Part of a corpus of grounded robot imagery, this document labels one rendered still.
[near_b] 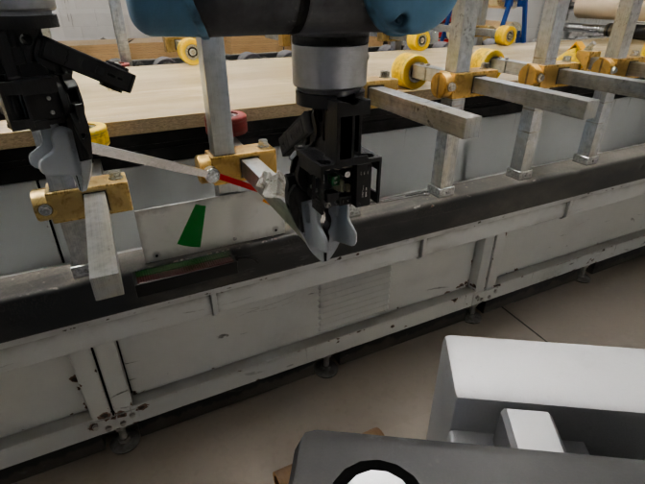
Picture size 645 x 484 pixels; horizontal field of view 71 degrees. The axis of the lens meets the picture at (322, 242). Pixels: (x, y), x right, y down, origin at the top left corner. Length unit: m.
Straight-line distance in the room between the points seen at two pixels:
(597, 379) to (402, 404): 1.32
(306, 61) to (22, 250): 0.77
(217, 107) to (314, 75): 0.35
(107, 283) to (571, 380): 0.47
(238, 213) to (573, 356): 0.70
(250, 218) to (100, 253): 0.33
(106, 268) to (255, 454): 0.92
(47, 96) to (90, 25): 7.31
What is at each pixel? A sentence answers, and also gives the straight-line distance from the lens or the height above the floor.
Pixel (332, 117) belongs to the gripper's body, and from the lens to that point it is 0.45.
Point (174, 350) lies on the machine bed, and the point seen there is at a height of 0.28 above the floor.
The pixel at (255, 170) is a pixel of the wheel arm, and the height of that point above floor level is 0.86.
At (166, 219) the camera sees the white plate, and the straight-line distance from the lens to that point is 0.81.
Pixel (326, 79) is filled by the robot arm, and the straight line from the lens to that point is 0.45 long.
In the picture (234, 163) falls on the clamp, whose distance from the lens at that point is 0.80.
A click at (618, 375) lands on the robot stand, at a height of 0.99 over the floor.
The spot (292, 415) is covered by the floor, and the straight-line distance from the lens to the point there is 1.46.
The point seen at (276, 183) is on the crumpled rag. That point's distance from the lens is 0.64.
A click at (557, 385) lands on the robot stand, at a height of 0.99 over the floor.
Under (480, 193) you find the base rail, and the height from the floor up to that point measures 0.70.
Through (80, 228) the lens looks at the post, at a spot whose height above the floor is 0.79.
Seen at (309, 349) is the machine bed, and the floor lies 0.16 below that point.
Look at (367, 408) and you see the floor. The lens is 1.47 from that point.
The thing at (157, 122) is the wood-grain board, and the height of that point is 0.89.
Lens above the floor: 1.11
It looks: 29 degrees down
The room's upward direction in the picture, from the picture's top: straight up
